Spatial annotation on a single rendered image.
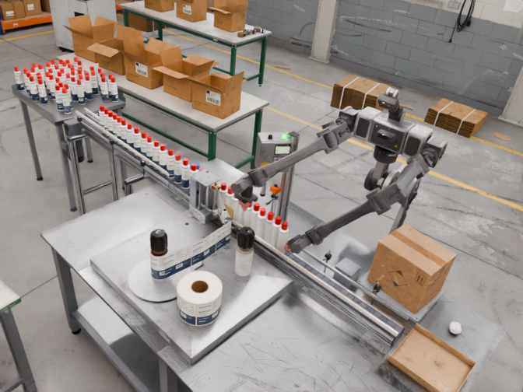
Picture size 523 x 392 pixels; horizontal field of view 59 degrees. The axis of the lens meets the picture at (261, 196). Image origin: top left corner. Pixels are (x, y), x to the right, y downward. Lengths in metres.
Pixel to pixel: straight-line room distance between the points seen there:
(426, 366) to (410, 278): 0.40
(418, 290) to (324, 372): 0.61
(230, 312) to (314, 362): 0.44
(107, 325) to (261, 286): 1.12
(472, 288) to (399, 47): 4.60
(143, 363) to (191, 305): 0.87
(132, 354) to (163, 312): 0.74
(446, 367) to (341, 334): 0.48
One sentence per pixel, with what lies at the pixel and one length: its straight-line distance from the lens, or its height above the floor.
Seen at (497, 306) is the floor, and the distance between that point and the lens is 4.07.
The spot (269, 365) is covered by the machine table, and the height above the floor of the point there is 0.83.
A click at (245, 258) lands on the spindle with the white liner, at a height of 1.03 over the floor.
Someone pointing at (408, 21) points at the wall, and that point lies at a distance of 7.66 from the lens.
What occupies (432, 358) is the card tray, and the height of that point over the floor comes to 0.83.
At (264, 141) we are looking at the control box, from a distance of 2.29.
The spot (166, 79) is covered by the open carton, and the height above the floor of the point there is 0.91.
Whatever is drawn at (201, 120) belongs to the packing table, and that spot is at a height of 0.78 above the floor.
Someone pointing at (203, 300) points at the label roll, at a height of 1.02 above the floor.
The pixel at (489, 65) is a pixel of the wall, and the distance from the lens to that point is 7.44.
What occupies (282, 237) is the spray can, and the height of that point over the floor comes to 1.01.
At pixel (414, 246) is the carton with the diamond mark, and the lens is 2.41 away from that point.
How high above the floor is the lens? 2.56
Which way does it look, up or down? 35 degrees down
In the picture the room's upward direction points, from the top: 7 degrees clockwise
